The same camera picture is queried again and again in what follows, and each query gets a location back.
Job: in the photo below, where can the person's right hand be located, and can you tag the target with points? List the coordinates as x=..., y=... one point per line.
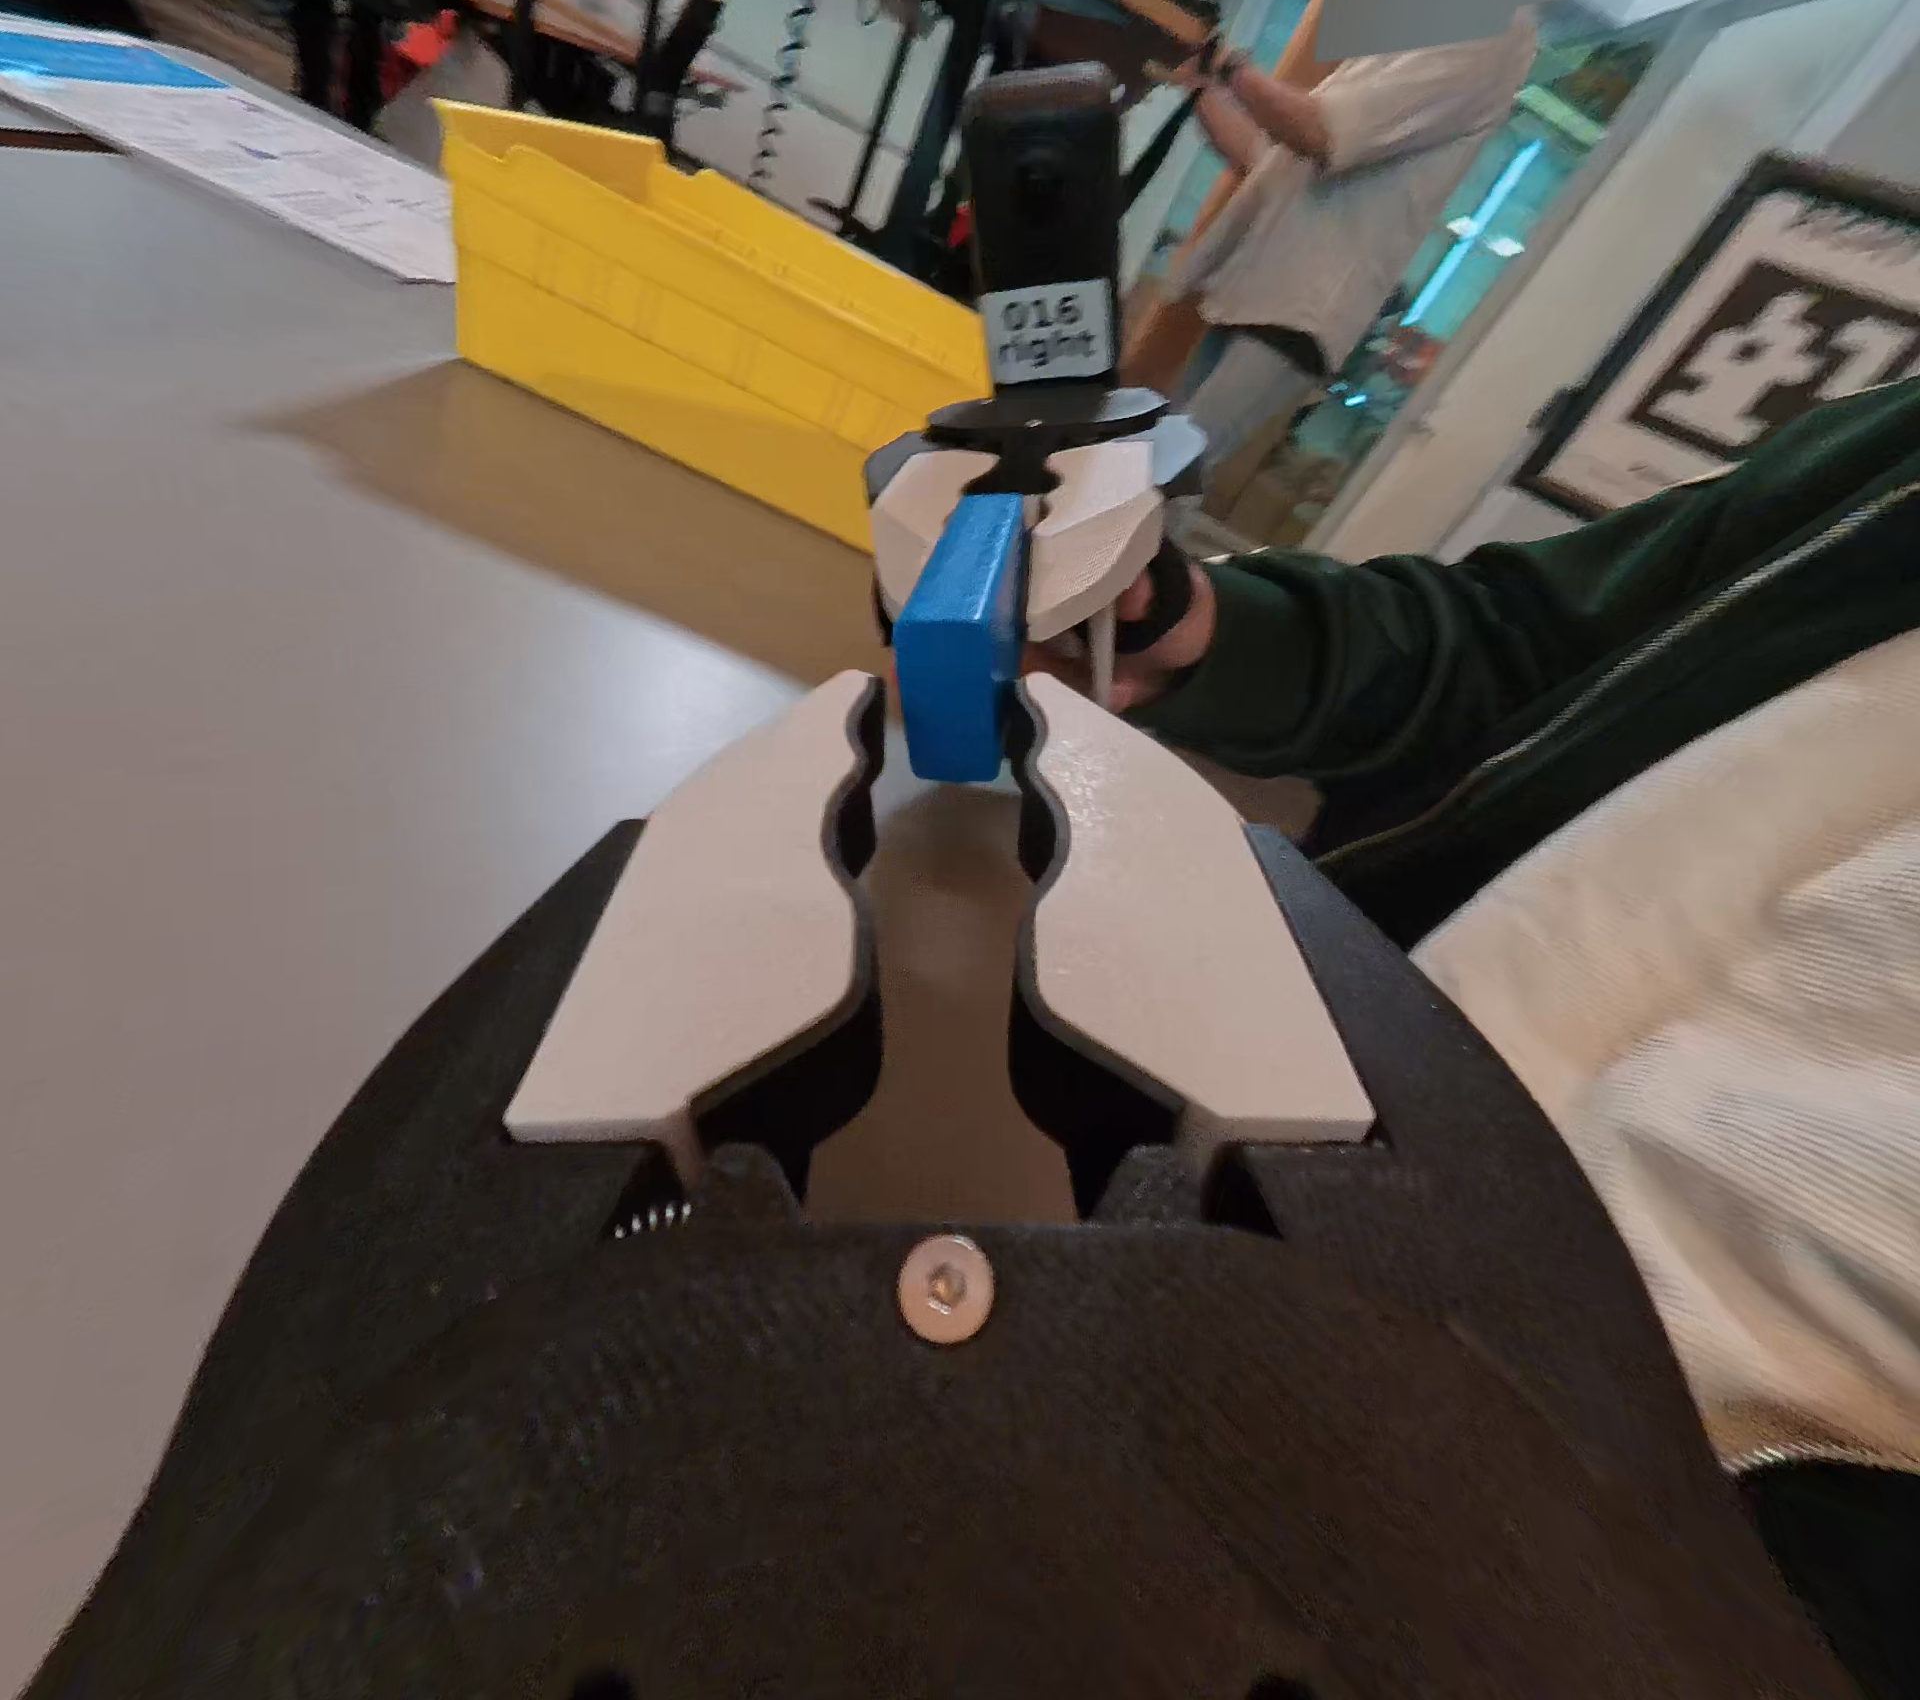
x=1169, y=682

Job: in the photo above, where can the grey desk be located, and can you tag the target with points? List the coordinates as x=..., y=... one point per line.
x=300, y=755

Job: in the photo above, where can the black framed marker sign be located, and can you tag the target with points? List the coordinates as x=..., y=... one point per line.
x=1770, y=335

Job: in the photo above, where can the person's right forearm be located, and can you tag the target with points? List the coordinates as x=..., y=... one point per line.
x=1382, y=666

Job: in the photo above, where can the printed paper sheet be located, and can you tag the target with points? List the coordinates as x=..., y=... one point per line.
x=257, y=142

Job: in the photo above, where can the person's white clothing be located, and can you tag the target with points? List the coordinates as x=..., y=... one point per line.
x=1726, y=1056

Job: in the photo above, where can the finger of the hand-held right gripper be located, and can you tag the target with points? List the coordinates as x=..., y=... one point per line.
x=915, y=531
x=1103, y=531

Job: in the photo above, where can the black office chair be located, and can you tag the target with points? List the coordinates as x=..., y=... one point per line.
x=689, y=51

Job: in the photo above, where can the yellow plastic bin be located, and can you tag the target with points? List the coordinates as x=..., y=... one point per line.
x=647, y=306

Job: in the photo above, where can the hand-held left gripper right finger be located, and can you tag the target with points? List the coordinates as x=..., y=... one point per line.
x=1186, y=966

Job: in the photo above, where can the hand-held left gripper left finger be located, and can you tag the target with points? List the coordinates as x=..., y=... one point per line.
x=706, y=951

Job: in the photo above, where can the blue rectangular block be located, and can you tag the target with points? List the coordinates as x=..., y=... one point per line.
x=954, y=682

